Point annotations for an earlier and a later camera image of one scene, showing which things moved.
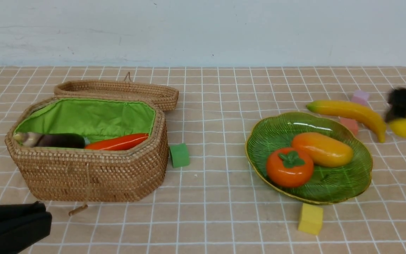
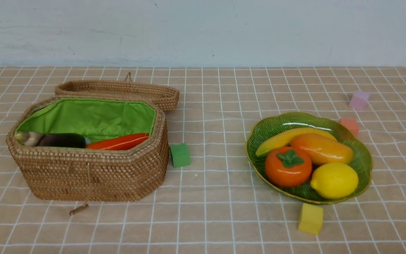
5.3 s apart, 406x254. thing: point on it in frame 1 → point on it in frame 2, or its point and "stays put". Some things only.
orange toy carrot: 118,143 stays put
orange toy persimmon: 289,167 stays put
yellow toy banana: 349,106 → 284,139
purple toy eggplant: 56,140 stays put
